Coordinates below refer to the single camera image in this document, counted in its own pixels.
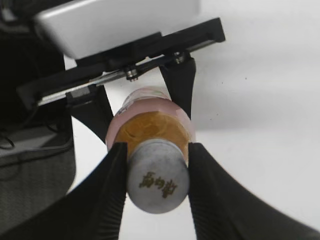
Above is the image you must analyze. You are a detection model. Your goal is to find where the pink label oolong tea bottle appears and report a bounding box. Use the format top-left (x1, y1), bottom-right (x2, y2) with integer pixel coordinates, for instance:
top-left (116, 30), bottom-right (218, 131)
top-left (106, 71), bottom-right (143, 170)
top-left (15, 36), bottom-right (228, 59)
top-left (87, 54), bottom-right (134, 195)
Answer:
top-left (105, 87), bottom-right (196, 162)

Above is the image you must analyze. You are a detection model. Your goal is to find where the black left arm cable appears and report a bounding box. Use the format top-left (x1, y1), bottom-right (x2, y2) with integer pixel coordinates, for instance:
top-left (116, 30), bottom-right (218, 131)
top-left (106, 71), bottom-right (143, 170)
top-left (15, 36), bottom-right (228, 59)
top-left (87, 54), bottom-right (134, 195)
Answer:
top-left (0, 107), bottom-right (75, 161)

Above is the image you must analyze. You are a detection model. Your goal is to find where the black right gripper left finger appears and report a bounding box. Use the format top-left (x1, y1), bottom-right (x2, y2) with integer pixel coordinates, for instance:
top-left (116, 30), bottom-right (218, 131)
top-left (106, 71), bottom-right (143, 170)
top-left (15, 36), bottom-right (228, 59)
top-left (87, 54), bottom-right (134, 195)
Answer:
top-left (0, 142), bottom-right (127, 240)

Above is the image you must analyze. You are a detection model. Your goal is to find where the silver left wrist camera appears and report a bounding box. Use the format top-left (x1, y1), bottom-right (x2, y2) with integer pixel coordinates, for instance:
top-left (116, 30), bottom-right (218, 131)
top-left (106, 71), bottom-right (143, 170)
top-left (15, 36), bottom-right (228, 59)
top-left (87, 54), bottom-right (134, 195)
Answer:
top-left (35, 0), bottom-right (200, 60)

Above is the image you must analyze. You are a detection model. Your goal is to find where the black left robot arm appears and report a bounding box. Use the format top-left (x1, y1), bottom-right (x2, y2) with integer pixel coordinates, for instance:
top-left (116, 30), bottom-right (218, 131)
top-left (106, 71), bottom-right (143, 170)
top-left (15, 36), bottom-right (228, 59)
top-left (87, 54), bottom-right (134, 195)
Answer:
top-left (0, 0), bottom-right (225, 234)

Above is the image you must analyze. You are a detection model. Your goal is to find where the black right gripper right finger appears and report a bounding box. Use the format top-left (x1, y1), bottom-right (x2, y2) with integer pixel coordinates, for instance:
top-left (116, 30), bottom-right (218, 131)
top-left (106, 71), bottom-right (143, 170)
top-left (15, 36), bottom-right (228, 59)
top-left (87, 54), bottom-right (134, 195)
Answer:
top-left (188, 143), bottom-right (320, 240)

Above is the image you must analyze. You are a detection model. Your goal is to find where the white bottle cap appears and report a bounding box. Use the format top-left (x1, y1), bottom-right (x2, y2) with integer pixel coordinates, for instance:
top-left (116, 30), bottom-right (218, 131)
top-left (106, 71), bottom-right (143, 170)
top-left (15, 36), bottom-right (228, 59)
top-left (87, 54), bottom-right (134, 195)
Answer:
top-left (126, 138), bottom-right (190, 214)

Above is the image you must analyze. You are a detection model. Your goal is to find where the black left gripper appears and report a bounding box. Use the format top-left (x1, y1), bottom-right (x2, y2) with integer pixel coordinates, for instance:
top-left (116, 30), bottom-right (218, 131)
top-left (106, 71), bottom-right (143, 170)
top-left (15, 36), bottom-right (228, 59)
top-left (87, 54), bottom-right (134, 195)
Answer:
top-left (16, 18), bottom-right (225, 142)

